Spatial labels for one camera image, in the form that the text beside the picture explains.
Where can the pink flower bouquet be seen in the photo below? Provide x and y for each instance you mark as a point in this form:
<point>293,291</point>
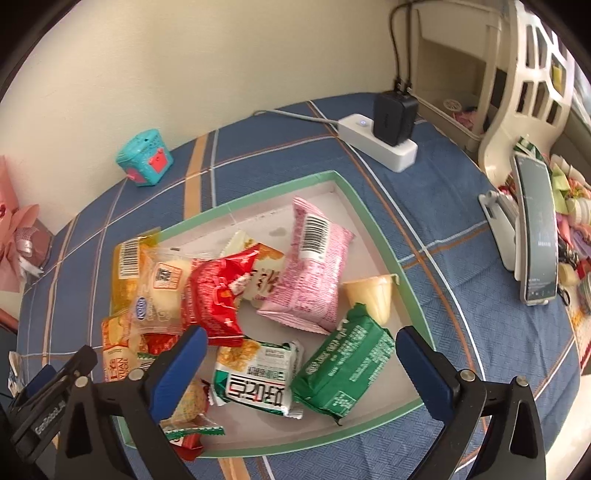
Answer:
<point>11,244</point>

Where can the beige orange snack packet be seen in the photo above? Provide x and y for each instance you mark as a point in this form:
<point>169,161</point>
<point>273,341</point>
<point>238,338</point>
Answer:
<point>120,341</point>

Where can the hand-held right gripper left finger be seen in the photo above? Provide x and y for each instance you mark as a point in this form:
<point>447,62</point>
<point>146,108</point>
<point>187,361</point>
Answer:
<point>178,369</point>

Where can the small clear green-edged packet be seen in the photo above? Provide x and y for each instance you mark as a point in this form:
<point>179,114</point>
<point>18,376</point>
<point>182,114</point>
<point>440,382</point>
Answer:
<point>191,406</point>

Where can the jelly cup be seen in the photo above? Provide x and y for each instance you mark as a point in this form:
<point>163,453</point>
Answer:
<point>371,297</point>

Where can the blue white plastic bag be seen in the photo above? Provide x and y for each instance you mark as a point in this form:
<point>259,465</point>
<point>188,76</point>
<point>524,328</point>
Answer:
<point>14,369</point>

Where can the cream packet with orange print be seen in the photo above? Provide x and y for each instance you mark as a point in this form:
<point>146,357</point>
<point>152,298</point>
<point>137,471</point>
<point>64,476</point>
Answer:
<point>265,277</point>

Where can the beige cabinet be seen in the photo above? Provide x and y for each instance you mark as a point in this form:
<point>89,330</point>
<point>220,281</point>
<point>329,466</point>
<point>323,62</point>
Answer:
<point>452,69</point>

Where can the green snack packet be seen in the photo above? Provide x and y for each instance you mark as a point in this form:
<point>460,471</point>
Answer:
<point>344,374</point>

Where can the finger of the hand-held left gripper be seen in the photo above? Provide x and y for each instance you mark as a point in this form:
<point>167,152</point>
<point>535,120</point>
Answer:
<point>40,379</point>
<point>78,364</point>

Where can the black charger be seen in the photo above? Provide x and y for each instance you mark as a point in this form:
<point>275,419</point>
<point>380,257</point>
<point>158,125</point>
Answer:
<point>392,120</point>

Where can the white power strip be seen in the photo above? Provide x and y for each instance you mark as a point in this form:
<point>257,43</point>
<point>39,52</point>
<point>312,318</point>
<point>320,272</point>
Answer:
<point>383,143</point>

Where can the white tray with green rim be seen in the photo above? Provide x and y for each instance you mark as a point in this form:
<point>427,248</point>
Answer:
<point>268,217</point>

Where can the pink translucent box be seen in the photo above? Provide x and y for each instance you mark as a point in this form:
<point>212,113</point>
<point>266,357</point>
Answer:
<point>34,244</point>

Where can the blue plaid cloth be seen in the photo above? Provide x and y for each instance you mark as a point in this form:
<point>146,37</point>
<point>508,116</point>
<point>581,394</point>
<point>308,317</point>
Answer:
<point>461,212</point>

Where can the yellow cake packet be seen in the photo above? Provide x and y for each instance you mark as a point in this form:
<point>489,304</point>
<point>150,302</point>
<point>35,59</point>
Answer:
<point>124,263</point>

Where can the teal cube tin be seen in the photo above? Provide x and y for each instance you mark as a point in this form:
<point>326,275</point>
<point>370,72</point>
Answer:
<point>143,159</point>

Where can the smartphone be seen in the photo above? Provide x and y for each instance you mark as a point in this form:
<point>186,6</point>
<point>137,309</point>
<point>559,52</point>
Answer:
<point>538,230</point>

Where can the white plastic rack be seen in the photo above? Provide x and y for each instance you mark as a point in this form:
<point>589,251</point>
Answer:
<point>526,69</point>

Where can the white green noodle packet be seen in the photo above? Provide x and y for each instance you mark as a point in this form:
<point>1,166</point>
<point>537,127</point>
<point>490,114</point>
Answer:
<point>258,378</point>

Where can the red flower-print packet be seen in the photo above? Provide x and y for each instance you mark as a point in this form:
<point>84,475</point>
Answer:
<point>212,300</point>

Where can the round bun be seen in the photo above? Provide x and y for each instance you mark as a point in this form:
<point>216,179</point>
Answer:
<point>161,295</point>

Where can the white phone stand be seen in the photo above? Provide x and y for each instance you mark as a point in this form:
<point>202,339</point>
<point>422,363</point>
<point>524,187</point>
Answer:
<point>498,226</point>

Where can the dark red biscuit packet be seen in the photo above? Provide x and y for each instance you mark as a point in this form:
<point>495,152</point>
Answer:
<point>187,447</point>

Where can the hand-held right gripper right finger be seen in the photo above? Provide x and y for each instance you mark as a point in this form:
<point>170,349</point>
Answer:
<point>422,369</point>

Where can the red patterned wafer packet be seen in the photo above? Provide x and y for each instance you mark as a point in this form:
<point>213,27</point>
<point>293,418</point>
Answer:
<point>159,344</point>

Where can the pink snack packet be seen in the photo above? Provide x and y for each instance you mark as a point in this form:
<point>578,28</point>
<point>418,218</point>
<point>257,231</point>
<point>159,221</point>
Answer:
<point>304,277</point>

